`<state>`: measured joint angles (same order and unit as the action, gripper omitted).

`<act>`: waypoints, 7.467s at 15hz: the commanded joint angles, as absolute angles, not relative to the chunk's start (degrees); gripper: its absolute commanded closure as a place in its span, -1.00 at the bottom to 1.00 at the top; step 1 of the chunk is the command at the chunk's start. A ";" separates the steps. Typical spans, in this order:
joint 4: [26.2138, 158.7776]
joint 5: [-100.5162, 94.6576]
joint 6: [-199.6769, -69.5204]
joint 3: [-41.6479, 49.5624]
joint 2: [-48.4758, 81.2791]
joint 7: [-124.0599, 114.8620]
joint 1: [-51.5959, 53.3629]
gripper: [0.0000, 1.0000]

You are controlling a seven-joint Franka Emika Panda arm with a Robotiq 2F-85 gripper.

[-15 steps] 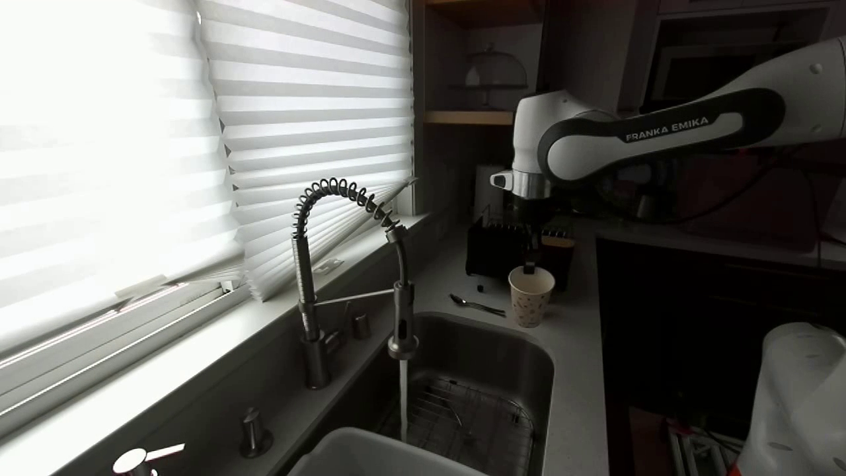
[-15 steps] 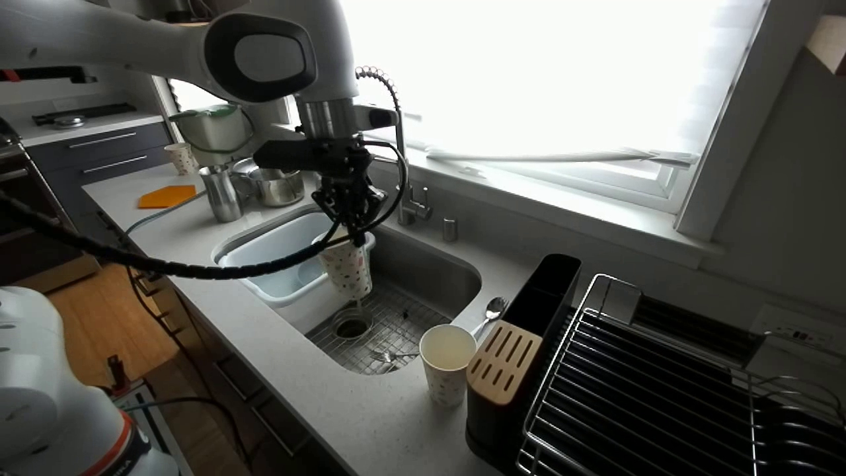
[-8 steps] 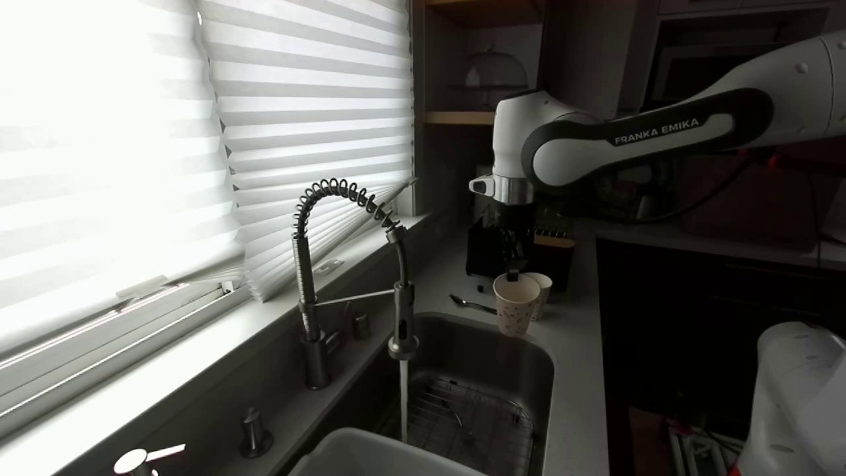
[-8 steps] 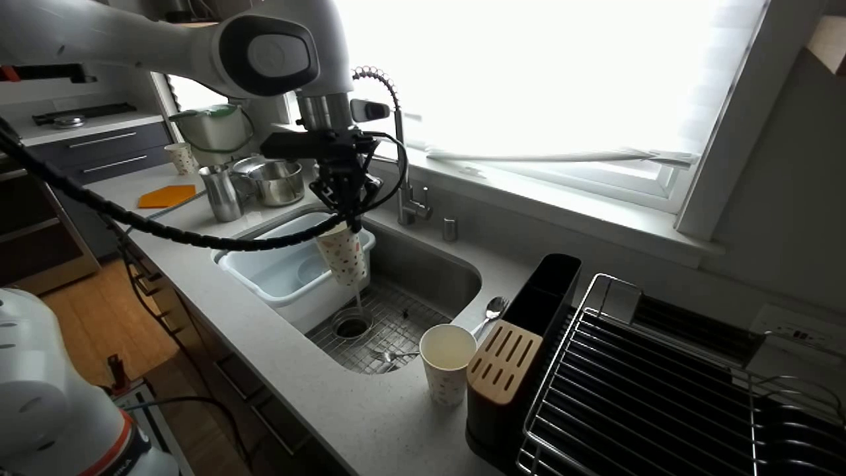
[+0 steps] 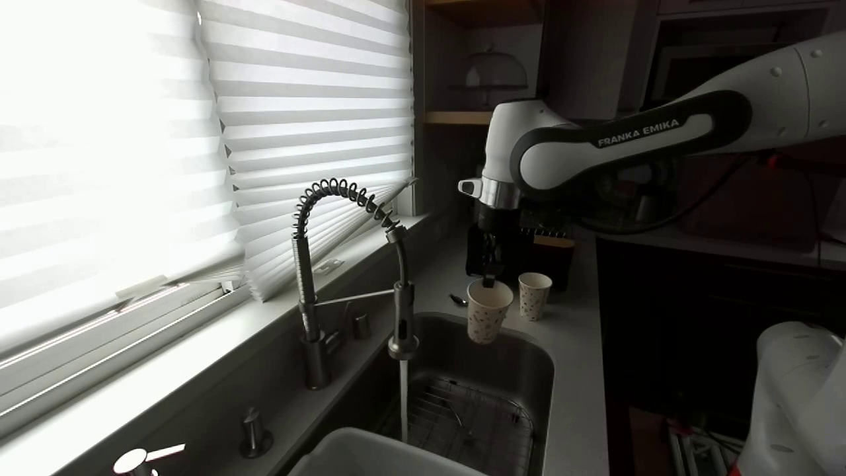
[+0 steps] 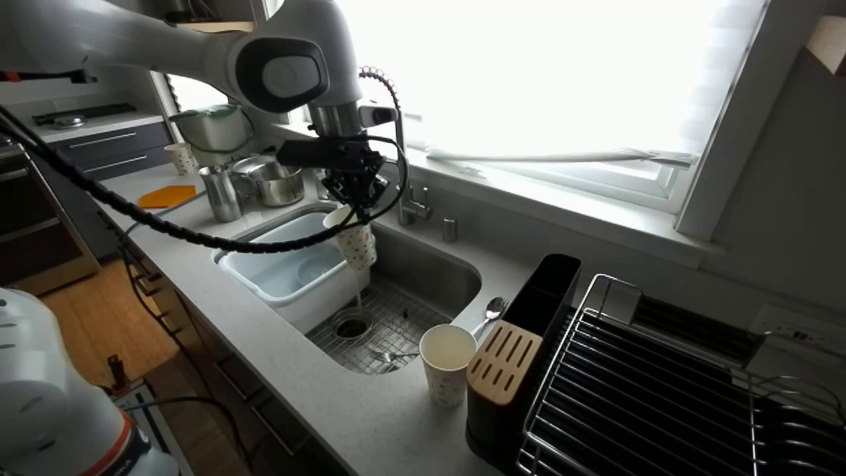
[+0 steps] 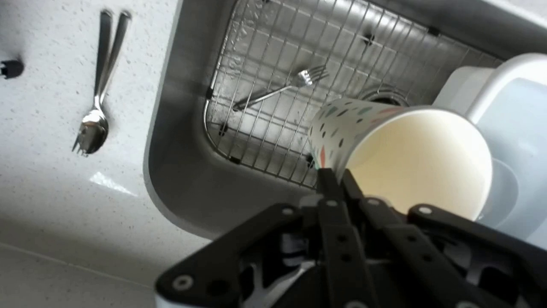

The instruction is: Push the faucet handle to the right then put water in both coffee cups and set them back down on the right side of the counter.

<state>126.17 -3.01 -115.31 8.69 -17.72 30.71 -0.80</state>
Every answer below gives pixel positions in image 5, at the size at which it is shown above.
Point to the white pleated window blind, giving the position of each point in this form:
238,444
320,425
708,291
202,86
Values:
307,89
107,134

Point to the steel spoon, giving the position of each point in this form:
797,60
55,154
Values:
459,300

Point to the steel soap dispenser pump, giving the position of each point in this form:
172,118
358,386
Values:
254,431

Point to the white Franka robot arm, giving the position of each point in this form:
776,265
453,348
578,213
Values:
616,134

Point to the small chrome water tap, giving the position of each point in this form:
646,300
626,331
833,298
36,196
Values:
132,462

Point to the dark built-in microwave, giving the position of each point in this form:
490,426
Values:
723,49

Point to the stainless steel sink basin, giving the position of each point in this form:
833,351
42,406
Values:
511,361

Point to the wooden shelf board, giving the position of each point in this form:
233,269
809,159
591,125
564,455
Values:
453,118

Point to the chrome spring pull-down faucet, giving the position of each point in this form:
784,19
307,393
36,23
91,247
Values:
304,265

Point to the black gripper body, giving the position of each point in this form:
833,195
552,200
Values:
498,241

